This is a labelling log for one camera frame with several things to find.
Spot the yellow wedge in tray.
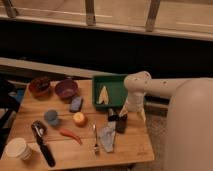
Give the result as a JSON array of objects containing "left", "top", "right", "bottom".
[{"left": 98, "top": 86, "right": 109, "bottom": 104}]

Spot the purple bowl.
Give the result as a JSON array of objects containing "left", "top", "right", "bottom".
[{"left": 55, "top": 79, "right": 78, "bottom": 99}]

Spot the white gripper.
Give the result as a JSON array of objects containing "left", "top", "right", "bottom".
[{"left": 119, "top": 92, "right": 146, "bottom": 122}]

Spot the small black cylinder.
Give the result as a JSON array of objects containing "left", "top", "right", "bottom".
[{"left": 108, "top": 108, "right": 118, "bottom": 121}]

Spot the yellow apple toy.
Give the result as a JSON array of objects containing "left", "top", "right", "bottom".
[{"left": 73, "top": 112, "right": 87, "bottom": 127}]

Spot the metal fork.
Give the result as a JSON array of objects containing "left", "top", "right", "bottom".
[{"left": 93, "top": 124, "right": 100, "bottom": 155}]

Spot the black chair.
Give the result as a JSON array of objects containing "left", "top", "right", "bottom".
[{"left": 0, "top": 77, "right": 20, "bottom": 157}]

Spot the blue sponge block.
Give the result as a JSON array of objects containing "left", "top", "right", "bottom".
[{"left": 69, "top": 96, "right": 83, "bottom": 112}]

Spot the blue round cup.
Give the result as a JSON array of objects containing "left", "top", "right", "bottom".
[{"left": 44, "top": 110, "right": 59, "bottom": 126}]

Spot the white paper cup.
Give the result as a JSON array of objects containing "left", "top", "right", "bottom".
[{"left": 5, "top": 138, "right": 32, "bottom": 160}]

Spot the green plastic tray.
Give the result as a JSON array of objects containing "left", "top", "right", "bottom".
[{"left": 92, "top": 75, "right": 127, "bottom": 110}]

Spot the red bowl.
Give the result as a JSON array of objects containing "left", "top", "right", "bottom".
[{"left": 29, "top": 76, "right": 50, "bottom": 98}]

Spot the black handled peeler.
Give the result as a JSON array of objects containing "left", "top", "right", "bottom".
[{"left": 31, "top": 120, "right": 55, "bottom": 167}]

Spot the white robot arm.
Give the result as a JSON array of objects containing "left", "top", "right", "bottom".
[{"left": 124, "top": 71, "right": 213, "bottom": 171}]

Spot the red chili pepper toy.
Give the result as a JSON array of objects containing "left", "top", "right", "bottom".
[{"left": 59, "top": 129, "right": 82, "bottom": 145}]

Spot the grey cloth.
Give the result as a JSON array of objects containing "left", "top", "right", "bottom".
[{"left": 98, "top": 122, "right": 116, "bottom": 153}]

